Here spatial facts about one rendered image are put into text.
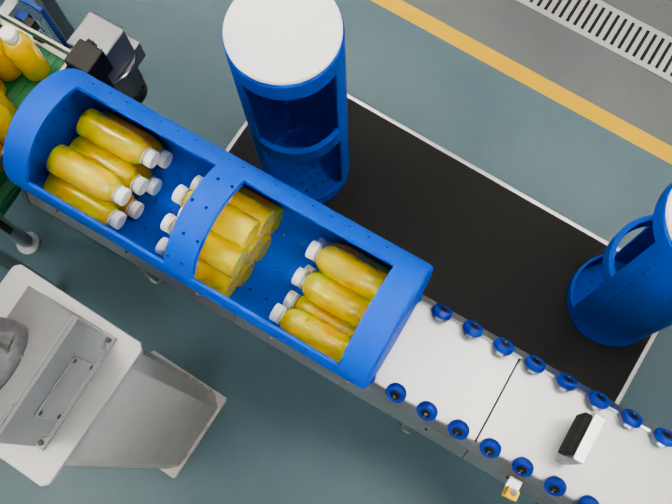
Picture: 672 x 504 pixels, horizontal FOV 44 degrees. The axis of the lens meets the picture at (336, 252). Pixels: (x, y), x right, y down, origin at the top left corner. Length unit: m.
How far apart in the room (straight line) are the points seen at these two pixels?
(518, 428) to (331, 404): 1.03
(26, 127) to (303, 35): 0.65
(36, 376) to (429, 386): 0.82
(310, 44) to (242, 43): 0.16
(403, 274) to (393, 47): 1.66
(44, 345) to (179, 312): 1.41
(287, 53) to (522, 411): 0.95
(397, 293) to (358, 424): 1.24
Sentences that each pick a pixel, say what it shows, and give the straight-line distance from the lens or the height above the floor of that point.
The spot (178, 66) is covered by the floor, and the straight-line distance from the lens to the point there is 3.17.
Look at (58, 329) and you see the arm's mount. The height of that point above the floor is 1.38.
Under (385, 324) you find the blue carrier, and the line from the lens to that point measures 1.54.
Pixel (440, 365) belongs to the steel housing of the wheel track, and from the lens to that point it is 1.85.
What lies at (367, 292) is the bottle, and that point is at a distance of 1.68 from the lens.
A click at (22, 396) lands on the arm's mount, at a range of 1.48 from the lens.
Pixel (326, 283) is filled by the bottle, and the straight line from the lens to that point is 1.71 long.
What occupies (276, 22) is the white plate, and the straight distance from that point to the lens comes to 2.00.
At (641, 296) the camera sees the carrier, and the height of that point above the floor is 0.72.
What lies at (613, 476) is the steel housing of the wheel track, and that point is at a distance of 1.90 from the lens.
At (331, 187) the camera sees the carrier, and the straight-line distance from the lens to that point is 2.75.
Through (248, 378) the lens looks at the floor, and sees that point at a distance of 2.79.
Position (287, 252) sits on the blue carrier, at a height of 0.96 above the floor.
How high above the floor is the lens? 2.75
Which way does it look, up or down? 75 degrees down
